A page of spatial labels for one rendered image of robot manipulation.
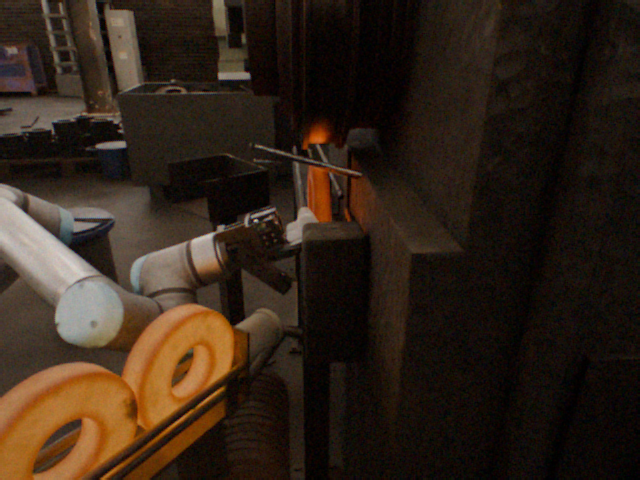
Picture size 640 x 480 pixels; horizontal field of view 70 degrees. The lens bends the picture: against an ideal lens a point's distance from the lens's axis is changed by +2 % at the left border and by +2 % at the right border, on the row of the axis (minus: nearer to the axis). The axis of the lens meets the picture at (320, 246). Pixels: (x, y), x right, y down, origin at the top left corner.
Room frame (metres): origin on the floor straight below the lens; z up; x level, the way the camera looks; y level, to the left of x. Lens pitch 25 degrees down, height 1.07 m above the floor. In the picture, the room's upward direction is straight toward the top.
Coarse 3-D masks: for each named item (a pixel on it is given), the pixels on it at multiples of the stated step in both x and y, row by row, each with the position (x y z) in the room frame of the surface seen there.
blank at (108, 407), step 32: (32, 384) 0.31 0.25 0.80; (64, 384) 0.32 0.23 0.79; (96, 384) 0.34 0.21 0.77; (0, 416) 0.28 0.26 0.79; (32, 416) 0.29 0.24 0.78; (64, 416) 0.31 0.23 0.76; (96, 416) 0.33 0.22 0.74; (128, 416) 0.36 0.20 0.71; (0, 448) 0.26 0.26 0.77; (32, 448) 0.28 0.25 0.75; (96, 448) 0.33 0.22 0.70
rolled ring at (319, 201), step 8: (312, 168) 0.88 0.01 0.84; (312, 176) 0.85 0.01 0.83; (320, 176) 0.85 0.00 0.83; (328, 176) 0.85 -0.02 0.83; (312, 184) 0.84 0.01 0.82; (320, 184) 0.84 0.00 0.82; (328, 184) 0.84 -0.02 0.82; (312, 192) 0.83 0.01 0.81; (320, 192) 0.82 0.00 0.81; (328, 192) 0.83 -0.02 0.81; (312, 200) 0.83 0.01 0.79; (320, 200) 0.82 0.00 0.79; (328, 200) 0.82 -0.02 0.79; (312, 208) 0.83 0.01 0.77; (320, 208) 0.81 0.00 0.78; (328, 208) 0.81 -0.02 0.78; (320, 216) 0.81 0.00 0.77; (328, 216) 0.81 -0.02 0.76
